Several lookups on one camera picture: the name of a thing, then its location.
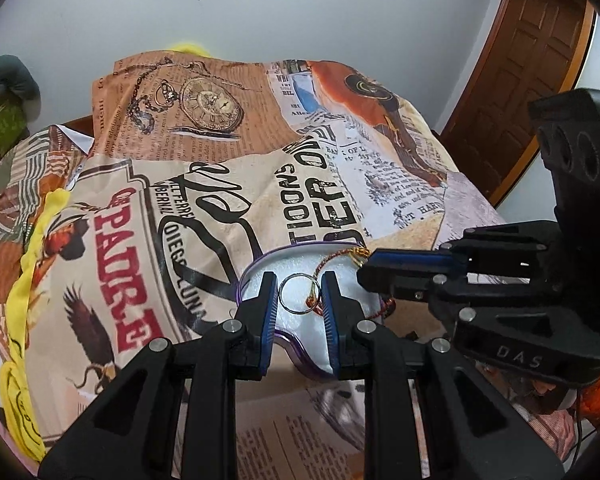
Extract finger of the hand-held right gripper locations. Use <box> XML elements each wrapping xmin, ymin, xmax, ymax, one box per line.
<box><xmin>367</xmin><ymin>221</ymin><xmax>564</xmax><ymax>275</ymax></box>
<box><xmin>357</xmin><ymin>265</ymin><xmax>556</xmax><ymax>346</ymax></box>

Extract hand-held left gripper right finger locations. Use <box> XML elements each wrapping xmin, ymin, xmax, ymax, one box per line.
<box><xmin>321</xmin><ymin>270</ymin><xmax>567</xmax><ymax>480</ymax></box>

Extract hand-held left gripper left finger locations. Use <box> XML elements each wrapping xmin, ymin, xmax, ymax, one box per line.
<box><xmin>37</xmin><ymin>271</ymin><xmax>279</xmax><ymax>480</ymax></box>

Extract silver ring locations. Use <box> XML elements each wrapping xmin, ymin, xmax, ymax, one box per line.
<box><xmin>279</xmin><ymin>273</ymin><xmax>322</xmax><ymax>316</ymax></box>

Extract red and gold thread bracelet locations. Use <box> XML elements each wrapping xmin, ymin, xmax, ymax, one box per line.
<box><xmin>306</xmin><ymin>247</ymin><xmax>397</xmax><ymax>319</ymax></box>

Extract purple-rimmed clear tray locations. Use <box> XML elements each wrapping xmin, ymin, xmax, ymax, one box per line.
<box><xmin>235</xmin><ymin>245</ymin><xmax>397</xmax><ymax>384</ymax></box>

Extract brown wooden door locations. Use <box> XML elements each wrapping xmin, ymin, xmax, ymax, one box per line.
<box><xmin>439</xmin><ymin>0</ymin><xmax>597</xmax><ymax>209</ymax></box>

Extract printed blanket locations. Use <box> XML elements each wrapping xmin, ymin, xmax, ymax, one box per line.
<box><xmin>0</xmin><ymin>50</ymin><xmax>578</xmax><ymax>480</ymax></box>

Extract orange cloth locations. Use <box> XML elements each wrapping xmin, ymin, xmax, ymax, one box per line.
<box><xmin>576</xmin><ymin>359</ymin><xmax>600</xmax><ymax>423</ymax></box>

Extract yellow cloth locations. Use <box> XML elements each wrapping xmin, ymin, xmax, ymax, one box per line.
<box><xmin>0</xmin><ymin>189</ymin><xmax>87</xmax><ymax>464</ymax></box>

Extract yellow pillow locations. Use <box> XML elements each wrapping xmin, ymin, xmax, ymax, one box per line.
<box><xmin>171</xmin><ymin>41</ymin><xmax>213</xmax><ymax>57</ymax></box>

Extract green patterned cloth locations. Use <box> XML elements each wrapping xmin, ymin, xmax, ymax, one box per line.
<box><xmin>0</xmin><ymin>94</ymin><xmax>32</xmax><ymax>182</ymax></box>

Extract grey cloth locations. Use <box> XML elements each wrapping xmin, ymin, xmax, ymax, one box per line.
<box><xmin>0</xmin><ymin>54</ymin><xmax>42</xmax><ymax>111</ymax></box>

